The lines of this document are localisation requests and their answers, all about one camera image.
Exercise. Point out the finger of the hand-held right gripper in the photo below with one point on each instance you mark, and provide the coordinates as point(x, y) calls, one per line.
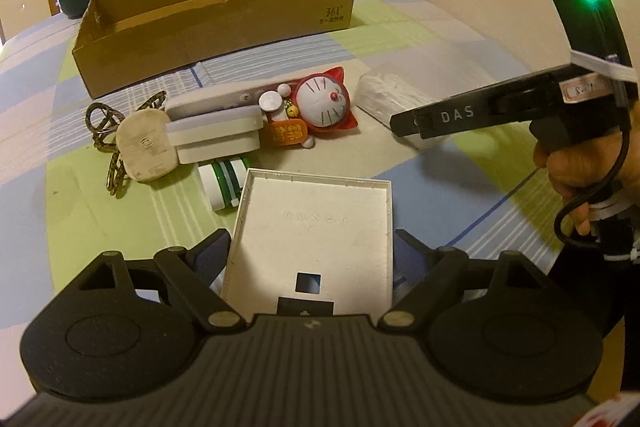
point(407, 124)

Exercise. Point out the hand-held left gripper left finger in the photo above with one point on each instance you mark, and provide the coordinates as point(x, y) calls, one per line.
point(212, 253)

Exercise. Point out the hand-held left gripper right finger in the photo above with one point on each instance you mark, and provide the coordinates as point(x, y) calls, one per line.
point(407, 253)

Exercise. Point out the clear plastic bag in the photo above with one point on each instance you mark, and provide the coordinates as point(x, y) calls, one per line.
point(385, 92)

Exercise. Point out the green striped white roll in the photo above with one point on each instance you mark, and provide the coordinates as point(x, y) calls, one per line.
point(220, 184)

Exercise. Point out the white square plastic tray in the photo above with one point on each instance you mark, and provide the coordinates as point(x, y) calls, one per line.
point(310, 237)

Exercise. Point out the white rectangular box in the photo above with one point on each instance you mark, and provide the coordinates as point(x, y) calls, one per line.
point(215, 137)

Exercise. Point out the cream rounded adapter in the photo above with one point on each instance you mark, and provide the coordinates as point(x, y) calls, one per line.
point(145, 147)

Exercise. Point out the white remote control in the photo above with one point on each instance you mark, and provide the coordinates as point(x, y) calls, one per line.
point(210, 101)

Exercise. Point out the bronze hair clip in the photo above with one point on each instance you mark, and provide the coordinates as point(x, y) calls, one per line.
point(102, 122)

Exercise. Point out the brown cardboard box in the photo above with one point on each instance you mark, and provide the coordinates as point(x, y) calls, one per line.
point(225, 37)

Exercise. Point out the person's right hand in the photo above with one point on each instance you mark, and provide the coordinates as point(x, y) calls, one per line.
point(570, 172)

